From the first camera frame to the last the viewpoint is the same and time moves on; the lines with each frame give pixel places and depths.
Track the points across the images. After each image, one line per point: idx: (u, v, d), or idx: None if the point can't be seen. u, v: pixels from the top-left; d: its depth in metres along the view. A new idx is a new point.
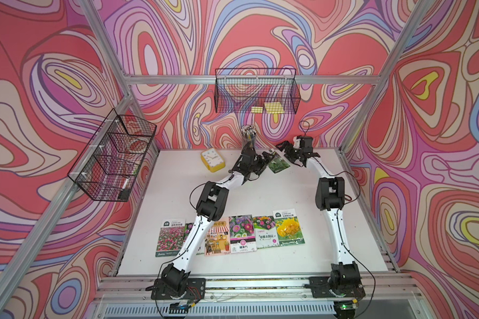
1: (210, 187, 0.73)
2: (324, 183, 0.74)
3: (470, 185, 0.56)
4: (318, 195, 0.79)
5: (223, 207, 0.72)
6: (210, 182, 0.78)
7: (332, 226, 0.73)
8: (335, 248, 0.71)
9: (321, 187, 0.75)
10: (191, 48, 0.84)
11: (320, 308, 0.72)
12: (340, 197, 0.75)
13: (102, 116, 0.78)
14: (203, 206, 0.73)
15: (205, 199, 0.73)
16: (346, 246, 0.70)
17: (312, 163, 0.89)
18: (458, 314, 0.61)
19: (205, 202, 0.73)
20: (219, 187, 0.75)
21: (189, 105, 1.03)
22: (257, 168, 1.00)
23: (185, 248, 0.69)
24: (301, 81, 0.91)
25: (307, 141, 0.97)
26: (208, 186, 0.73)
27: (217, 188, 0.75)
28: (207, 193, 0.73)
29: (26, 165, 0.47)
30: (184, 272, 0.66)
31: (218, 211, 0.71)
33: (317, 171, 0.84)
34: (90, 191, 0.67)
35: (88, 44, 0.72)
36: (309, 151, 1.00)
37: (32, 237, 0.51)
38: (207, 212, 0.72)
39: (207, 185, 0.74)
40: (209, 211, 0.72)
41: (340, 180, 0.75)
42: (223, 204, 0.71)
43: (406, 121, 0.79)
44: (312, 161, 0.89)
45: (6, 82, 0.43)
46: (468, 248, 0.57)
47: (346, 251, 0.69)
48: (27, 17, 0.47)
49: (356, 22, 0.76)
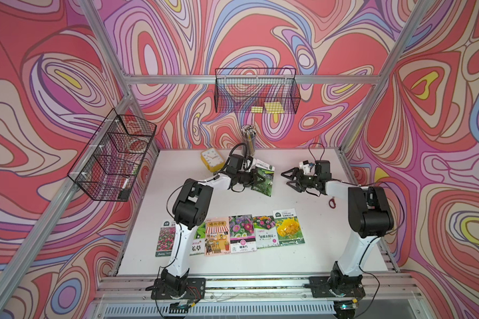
1: (190, 185, 0.61)
2: (358, 192, 0.55)
3: (470, 184, 0.57)
4: (352, 220, 0.56)
5: (206, 211, 0.62)
6: (190, 181, 0.62)
7: (357, 249, 0.58)
8: (346, 261, 0.64)
9: (354, 197, 0.55)
10: (191, 47, 0.84)
11: (320, 308, 0.72)
12: (385, 212, 0.53)
13: (102, 116, 0.78)
14: (181, 210, 0.60)
15: (184, 200, 0.60)
16: (360, 265, 0.61)
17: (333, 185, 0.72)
18: (459, 314, 0.61)
19: (183, 204, 0.60)
20: (201, 185, 0.63)
21: (189, 105, 1.03)
22: (245, 179, 0.90)
23: (174, 256, 0.63)
24: (301, 81, 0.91)
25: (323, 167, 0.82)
26: (187, 185, 0.62)
27: (198, 187, 0.64)
28: (188, 192, 0.61)
29: (26, 165, 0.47)
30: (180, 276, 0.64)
31: (199, 214, 0.58)
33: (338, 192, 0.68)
34: (90, 191, 0.67)
35: (88, 44, 0.72)
36: (325, 179, 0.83)
37: (32, 236, 0.51)
38: (185, 216, 0.59)
39: (187, 183, 0.62)
40: (187, 215, 0.59)
41: (377, 189, 0.56)
42: (206, 206, 0.60)
43: (406, 121, 0.79)
44: (332, 183, 0.73)
45: (6, 83, 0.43)
46: (468, 248, 0.57)
47: (359, 268, 0.61)
48: (28, 17, 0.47)
49: (356, 22, 0.76)
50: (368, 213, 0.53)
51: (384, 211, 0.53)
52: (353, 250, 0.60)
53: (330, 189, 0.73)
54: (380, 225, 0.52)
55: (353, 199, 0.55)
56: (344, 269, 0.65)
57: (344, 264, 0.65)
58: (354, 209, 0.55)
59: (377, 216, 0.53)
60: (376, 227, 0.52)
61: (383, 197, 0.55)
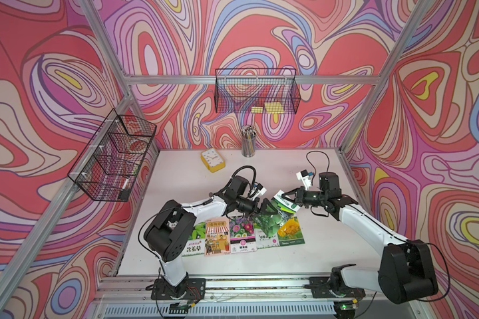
1: (171, 209, 0.50)
2: (400, 256, 0.42)
3: (470, 185, 0.56)
4: (384, 280, 0.45)
5: (182, 243, 0.49)
6: (172, 204, 0.51)
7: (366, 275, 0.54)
8: (353, 279, 0.61)
9: (394, 262, 0.41)
10: (191, 48, 0.84)
11: (320, 308, 0.72)
12: (428, 276, 0.42)
13: (102, 116, 0.78)
14: (153, 236, 0.49)
15: (159, 226, 0.49)
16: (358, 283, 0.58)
17: (350, 216, 0.57)
18: (459, 314, 0.61)
19: (156, 231, 0.49)
20: (183, 211, 0.52)
21: (189, 105, 1.03)
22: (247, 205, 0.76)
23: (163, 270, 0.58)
24: (301, 81, 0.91)
25: (331, 181, 0.67)
26: (167, 209, 0.51)
27: (180, 212, 0.53)
28: (165, 218, 0.50)
29: (26, 165, 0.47)
30: (174, 286, 0.62)
31: (171, 246, 0.47)
33: (360, 228, 0.54)
34: (90, 191, 0.67)
35: (88, 44, 0.72)
36: (334, 197, 0.68)
37: (32, 238, 0.51)
38: (157, 246, 0.48)
39: (169, 206, 0.51)
40: (159, 246, 0.48)
41: (419, 246, 0.43)
42: (181, 238, 0.48)
43: (406, 121, 0.78)
44: (353, 215, 0.57)
45: (6, 82, 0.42)
46: (468, 248, 0.57)
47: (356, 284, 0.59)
48: (27, 17, 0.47)
49: (356, 22, 0.76)
50: (410, 282, 0.41)
51: (428, 276, 0.42)
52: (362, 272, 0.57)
53: (348, 220, 0.58)
54: (422, 294, 0.41)
55: (390, 261, 0.42)
56: (346, 280, 0.63)
57: (350, 278, 0.62)
58: (388, 271, 0.43)
59: (420, 284, 0.42)
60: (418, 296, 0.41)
61: (427, 258, 0.42)
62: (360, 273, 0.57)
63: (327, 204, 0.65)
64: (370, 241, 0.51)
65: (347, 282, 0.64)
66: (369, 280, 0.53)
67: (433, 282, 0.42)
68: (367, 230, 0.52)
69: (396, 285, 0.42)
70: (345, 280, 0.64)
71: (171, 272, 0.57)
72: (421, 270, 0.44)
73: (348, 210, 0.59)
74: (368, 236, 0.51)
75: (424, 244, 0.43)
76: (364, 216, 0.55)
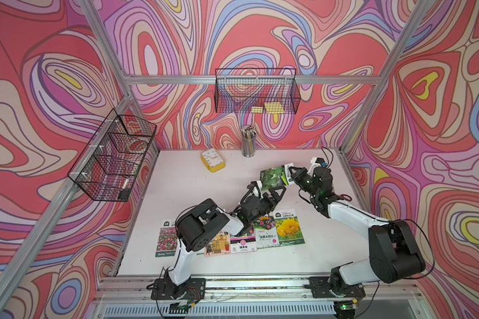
1: (207, 206, 0.57)
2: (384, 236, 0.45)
3: (470, 184, 0.56)
4: (375, 262, 0.47)
5: (209, 239, 0.54)
6: (210, 201, 0.58)
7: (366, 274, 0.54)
8: (353, 279, 0.60)
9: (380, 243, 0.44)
10: (191, 48, 0.84)
11: (320, 308, 0.72)
12: (414, 253, 0.44)
13: (102, 116, 0.78)
14: (183, 226, 0.53)
15: (195, 216, 0.55)
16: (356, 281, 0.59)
17: (339, 210, 0.60)
18: (458, 314, 0.61)
19: (190, 220, 0.54)
20: (217, 211, 0.59)
21: (189, 105, 1.03)
22: (262, 208, 0.78)
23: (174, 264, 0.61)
24: (301, 81, 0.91)
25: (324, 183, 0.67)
26: (205, 204, 0.57)
27: (213, 212, 0.59)
28: (202, 211, 0.56)
29: (26, 165, 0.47)
30: (177, 284, 0.63)
31: (200, 240, 0.50)
33: (348, 222, 0.57)
34: (90, 191, 0.67)
35: (88, 44, 0.72)
36: (324, 195, 0.70)
37: (32, 237, 0.51)
38: (185, 235, 0.52)
39: (207, 202, 0.58)
40: (188, 235, 0.52)
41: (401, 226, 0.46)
42: (213, 234, 0.54)
43: (406, 121, 0.78)
44: (340, 209, 0.60)
45: (6, 82, 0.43)
46: (467, 248, 0.58)
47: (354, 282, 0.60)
48: (28, 17, 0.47)
49: (356, 22, 0.76)
50: (399, 260, 0.45)
51: (414, 253, 0.44)
52: (362, 274, 0.56)
53: (337, 215, 0.62)
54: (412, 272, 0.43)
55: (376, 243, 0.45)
56: (346, 280, 0.63)
57: (350, 278, 0.62)
58: (377, 253, 0.46)
59: (408, 262, 0.44)
60: (408, 274, 0.43)
61: (410, 236, 0.45)
62: (358, 266, 0.57)
63: (316, 203, 0.69)
64: (358, 232, 0.54)
65: (346, 280, 0.64)
66: (366, 271, 0.54)
67: (420, 258, 0.44)
68: (353, 220, 0.55)
69: (387, 265, 0.44)
70: (344, 280, 0.64)
71: (179, 270, 0.60)
72: (406, 248, 0.47)
73: (336, 206, 0.62)
74: (356, 226, 0.54)
75: (404, 223, 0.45)
76: (350, 209, 0.59)
